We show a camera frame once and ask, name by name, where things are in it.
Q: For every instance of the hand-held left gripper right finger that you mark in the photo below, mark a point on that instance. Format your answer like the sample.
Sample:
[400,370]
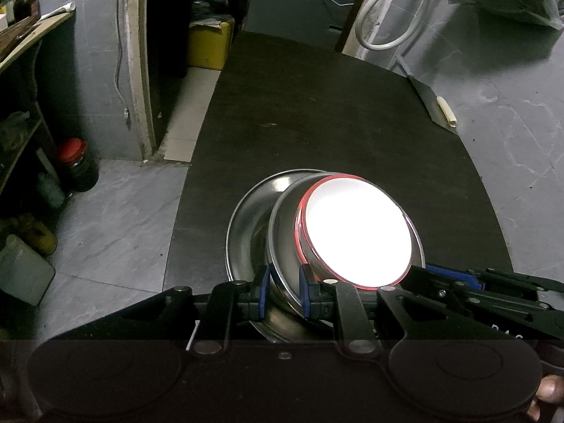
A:
[305,293]

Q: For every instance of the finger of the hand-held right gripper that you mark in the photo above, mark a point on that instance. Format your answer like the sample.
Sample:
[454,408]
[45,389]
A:
[449,274]

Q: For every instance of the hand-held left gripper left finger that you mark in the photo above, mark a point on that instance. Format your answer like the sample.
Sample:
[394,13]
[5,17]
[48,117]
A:
[263,293]

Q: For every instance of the steel plate with sticker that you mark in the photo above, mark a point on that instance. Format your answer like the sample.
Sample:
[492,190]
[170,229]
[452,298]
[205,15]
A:
[246,246]

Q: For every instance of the stainless steel bowl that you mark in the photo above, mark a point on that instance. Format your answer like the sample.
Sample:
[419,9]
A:
[284,246]

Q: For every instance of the white ceramic bowl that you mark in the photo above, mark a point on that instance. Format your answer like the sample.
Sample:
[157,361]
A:
[299,229]
[357,233]

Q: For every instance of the person's right hand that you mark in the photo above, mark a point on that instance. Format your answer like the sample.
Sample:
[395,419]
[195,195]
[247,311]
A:
[548,396]

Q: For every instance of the dark jar with red lid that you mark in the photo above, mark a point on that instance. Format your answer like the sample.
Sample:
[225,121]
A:
[77,163]

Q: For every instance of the yellow bottle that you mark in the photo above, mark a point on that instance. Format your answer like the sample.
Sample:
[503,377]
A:
[37,232]

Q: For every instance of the green bottle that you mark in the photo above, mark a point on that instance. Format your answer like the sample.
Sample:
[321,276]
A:
[49,190]

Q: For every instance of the white plastic jug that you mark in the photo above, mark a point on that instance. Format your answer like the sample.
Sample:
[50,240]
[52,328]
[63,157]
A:
[22,268]

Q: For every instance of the yellow box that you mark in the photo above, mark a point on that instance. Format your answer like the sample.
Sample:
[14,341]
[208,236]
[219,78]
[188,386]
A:
[209,44]

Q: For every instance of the black cabinet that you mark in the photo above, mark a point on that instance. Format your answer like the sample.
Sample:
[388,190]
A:
[299,2]

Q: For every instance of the wooden counter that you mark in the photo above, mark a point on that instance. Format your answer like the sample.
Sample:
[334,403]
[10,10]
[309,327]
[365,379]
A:
[31,39]

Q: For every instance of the rolled white paper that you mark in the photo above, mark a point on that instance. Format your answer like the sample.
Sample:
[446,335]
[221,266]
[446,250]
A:
[61,9]

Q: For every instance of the pale door frame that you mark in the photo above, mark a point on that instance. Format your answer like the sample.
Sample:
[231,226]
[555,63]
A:
[139,61]

